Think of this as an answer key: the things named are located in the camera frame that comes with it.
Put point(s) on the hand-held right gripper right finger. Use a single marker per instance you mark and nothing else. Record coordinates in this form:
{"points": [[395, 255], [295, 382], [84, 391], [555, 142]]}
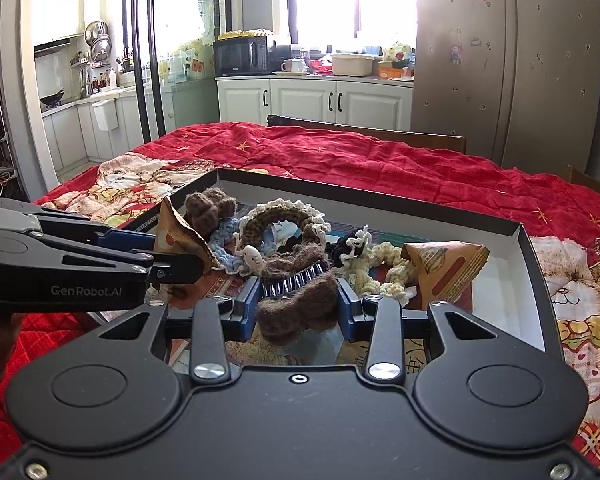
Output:
{"points": [[349, 310]]}

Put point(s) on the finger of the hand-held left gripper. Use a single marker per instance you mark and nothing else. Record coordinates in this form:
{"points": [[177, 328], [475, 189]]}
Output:
{"points": [[125, 241], [175, 270]]}

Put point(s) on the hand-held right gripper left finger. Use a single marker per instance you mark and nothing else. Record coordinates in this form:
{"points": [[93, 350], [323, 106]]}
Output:
{"points": [[247, 307]]}

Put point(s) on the gold triangular snack packet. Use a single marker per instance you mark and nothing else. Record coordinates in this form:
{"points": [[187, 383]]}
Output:
{"points": [[177, 237], [445, 270]]}

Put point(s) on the brown furry hair clip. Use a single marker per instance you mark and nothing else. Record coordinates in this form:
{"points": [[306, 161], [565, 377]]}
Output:
{"points": [[205, 210], [295, 315]]}

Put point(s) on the black and white scrunchie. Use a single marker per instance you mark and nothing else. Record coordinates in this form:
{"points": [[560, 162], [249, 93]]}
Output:
{"points": [[340, 249]]}

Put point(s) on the brown white-trimmed crochet scrunchie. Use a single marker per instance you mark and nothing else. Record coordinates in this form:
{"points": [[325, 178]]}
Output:
{"points": [[260, 217]]}

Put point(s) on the black cardboard box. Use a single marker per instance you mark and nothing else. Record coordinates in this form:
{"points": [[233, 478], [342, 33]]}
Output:
{"points": [[535, 280]]}

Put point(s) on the blue crochet scrunchie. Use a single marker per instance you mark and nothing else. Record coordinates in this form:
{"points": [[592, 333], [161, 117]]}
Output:
{"points": [[225, 249]]}

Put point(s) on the cream crochet scrunchie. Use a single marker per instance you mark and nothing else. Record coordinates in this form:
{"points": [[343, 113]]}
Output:
{"points": [[380, 256]]}

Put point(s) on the brown cover book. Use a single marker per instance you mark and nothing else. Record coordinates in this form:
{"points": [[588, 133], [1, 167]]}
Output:
{"points": [[417, 352]]}

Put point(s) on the white kitchen counter unit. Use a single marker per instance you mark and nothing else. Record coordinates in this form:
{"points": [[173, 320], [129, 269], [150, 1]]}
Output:
{"points": [[85, 135]]}

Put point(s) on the white hanging bin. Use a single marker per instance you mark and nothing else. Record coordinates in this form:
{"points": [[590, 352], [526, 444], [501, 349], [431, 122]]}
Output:
{"points": [[105, 115]]}

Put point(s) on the black wok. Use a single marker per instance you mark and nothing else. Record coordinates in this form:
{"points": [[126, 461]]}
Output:
{"points": [[52, 99]]}

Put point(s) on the steel pot lids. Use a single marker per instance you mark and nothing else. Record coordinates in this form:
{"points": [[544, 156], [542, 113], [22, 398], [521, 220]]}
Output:
{"points": [[97, 42]]}

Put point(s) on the white kitchen cabinet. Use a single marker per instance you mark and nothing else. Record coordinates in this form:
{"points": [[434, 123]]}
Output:
{"points": [[310, 102]]}

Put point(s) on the black microwave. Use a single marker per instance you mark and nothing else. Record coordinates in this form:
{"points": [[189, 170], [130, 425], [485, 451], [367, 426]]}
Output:
{"points": [[240, 56]]}

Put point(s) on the white mug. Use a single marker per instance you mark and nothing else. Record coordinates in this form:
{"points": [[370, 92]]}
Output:
{"points": [[292, 65]]}

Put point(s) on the yellow microwave cover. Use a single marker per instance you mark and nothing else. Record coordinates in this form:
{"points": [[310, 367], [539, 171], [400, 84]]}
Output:
{"points": [[245, 34]]}

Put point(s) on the orange box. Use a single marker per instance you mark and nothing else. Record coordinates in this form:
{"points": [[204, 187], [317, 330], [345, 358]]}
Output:
{"points": [[396, 73]]}

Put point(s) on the white plastic basin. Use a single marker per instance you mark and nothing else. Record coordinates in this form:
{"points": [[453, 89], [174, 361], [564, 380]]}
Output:
{"points": [[352, 64]]}

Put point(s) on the silver refrigerator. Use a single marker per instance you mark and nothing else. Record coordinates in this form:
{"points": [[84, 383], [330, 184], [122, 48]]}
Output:
{"points": [[505, 60]]}

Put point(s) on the black sliding door frame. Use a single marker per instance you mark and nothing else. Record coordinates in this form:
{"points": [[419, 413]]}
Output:
{"points": [[142, 50]]}

